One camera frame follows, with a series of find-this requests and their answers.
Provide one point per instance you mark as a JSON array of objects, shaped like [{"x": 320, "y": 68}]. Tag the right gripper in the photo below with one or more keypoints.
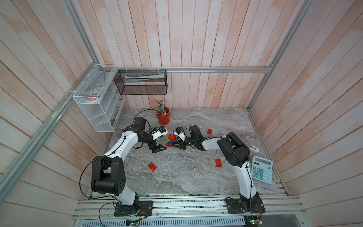
[{"x": 181, "y": 144}]

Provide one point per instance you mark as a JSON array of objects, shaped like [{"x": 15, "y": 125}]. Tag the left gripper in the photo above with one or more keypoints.
[{"x": 156, "y": 148}]

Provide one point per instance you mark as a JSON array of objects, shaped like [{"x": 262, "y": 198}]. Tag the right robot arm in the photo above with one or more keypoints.
[{"x": 235, "y": 152}]

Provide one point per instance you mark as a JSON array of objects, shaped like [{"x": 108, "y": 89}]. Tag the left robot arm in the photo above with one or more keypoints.
[{"x": 108, "y": 174}]

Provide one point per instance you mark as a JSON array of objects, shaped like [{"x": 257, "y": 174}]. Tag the red pen cup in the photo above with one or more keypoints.
[{"x": 165, "y": 118}]

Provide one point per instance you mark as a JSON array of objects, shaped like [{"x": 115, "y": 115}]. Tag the pens in cup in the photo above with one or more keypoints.
[{"x": 161, "y": 107}]

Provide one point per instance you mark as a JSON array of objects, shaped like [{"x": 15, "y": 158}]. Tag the small white pink object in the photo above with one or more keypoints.
[{"x": 254, "y": 149}]

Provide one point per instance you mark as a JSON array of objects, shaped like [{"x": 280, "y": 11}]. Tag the black mesh basket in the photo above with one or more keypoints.
[{"x": 141, "y": 82}]

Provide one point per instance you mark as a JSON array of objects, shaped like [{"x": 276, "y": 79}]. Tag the calculator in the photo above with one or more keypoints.
[{"x": 262, "y": 169}]

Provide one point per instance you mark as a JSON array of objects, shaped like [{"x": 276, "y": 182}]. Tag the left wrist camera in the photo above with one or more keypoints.
[{"x": 158, "y": 132}]

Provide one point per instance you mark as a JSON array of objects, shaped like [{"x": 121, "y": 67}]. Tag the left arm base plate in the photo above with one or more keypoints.
[{"x": 143, "y": 209}]

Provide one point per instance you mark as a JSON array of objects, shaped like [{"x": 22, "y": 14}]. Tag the white wire shelf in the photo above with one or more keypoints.
[{"x": 104, "y": 115}]

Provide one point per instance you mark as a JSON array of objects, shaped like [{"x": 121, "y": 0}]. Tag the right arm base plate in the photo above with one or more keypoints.
[{"x": 238, "y": 206}]

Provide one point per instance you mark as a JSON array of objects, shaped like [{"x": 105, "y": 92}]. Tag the aluminium rail front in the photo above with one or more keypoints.
[{"x": 190, "y": 206}]

